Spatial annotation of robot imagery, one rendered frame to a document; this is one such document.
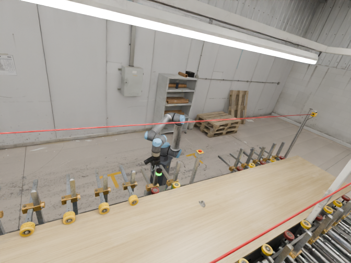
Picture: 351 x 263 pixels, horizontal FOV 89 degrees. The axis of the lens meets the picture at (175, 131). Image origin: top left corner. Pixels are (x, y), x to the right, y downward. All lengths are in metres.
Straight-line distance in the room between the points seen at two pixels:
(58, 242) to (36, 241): 0.14
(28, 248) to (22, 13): 3.16
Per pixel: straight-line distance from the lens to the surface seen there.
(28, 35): 3.87
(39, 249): 1.67
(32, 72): 3.96
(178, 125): 2.34
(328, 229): 2.55
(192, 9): 1.08
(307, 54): 1.95
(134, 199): 1.72
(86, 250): 1.58
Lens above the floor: 2.26
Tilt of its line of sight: 26 degrees down
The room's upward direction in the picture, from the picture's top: 11 degrees clockwise
